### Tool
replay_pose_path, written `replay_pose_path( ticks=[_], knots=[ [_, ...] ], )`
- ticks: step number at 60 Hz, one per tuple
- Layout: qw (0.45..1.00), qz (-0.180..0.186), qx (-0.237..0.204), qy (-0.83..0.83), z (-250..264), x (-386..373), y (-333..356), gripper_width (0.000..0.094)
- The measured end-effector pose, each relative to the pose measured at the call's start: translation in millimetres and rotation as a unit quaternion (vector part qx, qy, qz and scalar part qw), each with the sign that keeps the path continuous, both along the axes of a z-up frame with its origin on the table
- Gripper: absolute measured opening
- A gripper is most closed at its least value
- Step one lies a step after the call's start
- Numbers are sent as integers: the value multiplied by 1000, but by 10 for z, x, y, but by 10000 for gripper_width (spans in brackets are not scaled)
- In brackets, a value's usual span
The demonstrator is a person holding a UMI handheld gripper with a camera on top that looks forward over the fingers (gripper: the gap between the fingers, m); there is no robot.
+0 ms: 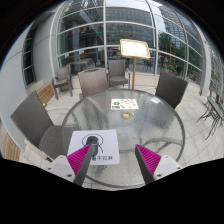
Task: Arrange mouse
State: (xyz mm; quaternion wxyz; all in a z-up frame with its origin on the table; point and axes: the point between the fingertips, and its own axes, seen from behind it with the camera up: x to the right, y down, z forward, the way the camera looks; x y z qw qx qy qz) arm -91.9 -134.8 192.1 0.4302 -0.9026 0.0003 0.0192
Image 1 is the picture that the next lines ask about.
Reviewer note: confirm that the grey wicker chair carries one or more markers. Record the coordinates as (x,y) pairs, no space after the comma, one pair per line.
(63,75)
(93,81)
(171,89)
(117,70)
(31,120)

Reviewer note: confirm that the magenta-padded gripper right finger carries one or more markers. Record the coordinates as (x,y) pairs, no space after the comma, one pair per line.
(150,160)

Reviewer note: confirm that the beige tape roll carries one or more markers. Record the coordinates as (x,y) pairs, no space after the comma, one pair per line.
(123,117)

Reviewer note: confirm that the white mouse pad with drawing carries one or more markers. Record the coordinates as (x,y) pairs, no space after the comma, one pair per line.
(108,143)

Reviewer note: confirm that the wooden slatted bench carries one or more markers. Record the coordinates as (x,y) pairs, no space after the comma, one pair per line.
(11,148)
(46,93)

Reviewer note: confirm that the black computer mouse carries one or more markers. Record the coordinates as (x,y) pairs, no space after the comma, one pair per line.
(94,141)

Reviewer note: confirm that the colourful picture menu card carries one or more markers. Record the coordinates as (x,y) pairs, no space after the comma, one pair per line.
(124,104)

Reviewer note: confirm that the group of metal folding chairs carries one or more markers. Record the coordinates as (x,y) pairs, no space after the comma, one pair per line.
(213,111)

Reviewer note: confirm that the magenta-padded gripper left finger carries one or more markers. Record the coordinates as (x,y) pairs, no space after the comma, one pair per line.
(78,160)

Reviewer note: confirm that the golden menu stand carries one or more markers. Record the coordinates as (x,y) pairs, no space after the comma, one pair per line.
(135,49)

